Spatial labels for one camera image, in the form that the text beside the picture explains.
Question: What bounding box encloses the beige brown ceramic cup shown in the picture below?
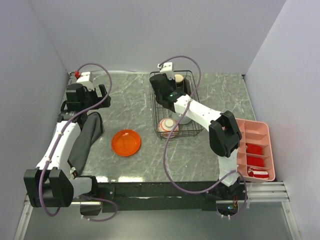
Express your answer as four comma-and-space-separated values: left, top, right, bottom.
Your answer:
174, 74, 185, 91

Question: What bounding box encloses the black wire dish rack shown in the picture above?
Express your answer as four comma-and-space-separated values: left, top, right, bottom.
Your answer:
149, 70, 205, 140

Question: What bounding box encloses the celadon green bowl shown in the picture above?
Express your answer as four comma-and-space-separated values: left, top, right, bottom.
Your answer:
171, 112, 192, 125

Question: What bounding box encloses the orange white patterned bowl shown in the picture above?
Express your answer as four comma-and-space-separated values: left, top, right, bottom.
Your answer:
157, 117, 177, 138

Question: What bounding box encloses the red floral lacquer plate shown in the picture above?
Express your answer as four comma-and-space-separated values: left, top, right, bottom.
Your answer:
184, 78, 192, 96

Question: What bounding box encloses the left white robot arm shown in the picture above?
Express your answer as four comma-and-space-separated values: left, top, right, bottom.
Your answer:
23, 83, 111, 208

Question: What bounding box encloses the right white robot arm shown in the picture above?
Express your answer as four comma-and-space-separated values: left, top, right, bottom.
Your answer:
149, 73, 242, 199

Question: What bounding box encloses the dark grey cloth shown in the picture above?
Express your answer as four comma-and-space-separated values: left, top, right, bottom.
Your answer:
67, 112, 104, 177

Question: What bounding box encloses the orange plastic plate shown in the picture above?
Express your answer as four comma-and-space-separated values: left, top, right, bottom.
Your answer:
111, 129, 141, 157

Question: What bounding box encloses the red cloth in tray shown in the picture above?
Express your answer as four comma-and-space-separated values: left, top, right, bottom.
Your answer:
246, 155, 265, 168
245, 143, 263, 156

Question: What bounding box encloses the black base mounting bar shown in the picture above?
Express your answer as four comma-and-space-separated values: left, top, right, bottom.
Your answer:
91, 181, 246, 211

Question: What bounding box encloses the pink divided plastic tray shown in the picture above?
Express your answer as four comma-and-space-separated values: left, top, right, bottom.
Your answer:
236, 118, 276, 184

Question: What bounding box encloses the red white striped cloth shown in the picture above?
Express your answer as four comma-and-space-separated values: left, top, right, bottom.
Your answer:
247, 167, 269, 180

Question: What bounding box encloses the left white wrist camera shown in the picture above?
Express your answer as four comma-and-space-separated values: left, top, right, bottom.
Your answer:
74, 71, 95, 92

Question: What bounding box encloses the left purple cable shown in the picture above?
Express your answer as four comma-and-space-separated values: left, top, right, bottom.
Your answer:
38, 62, 118, 223

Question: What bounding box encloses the aluminium rail frame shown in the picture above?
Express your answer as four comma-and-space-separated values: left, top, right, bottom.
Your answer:
14, 182, 301, 240

